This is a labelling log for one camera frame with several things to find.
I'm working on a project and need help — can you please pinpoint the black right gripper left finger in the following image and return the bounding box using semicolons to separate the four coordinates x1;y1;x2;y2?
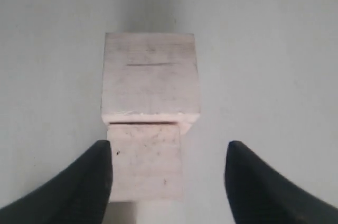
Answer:
1;140;113;223

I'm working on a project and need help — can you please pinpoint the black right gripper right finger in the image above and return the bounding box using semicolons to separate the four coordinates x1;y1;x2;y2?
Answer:
224;141;337;223

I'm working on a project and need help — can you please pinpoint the second largest wooden cube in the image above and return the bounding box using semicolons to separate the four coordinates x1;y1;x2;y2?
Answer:
107;124;183;202

